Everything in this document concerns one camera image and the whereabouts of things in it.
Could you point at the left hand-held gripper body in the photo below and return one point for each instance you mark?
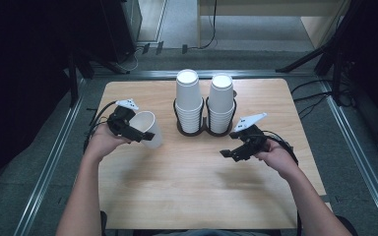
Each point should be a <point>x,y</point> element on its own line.
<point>119,119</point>

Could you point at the person's right hand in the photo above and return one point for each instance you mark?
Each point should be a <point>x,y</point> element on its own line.
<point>275,157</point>

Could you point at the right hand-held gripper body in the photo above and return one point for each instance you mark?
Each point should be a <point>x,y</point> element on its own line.
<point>251,142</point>

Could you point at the person's left hand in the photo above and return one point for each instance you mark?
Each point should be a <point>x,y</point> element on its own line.
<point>106,142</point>

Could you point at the stack of white paper cups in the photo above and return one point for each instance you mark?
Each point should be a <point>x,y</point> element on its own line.
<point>189,95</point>
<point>221,98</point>

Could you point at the black tripod stand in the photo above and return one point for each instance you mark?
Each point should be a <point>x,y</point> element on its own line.
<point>328,49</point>

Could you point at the aluminium floor rail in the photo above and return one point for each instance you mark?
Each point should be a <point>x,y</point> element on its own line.
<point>357,150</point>
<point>262,73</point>
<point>49,164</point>

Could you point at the light wooden desk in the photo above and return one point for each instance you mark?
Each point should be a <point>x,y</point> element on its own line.
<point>318,26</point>

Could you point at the single white paper cup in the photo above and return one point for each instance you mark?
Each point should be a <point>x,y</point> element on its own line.
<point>152,126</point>

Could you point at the black metal stand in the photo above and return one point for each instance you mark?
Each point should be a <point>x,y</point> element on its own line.
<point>75,72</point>

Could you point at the dark computer tower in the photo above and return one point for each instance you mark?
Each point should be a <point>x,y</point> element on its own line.
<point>118,29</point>

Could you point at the person's grey lap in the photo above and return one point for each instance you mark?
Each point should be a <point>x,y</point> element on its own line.
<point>210,233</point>

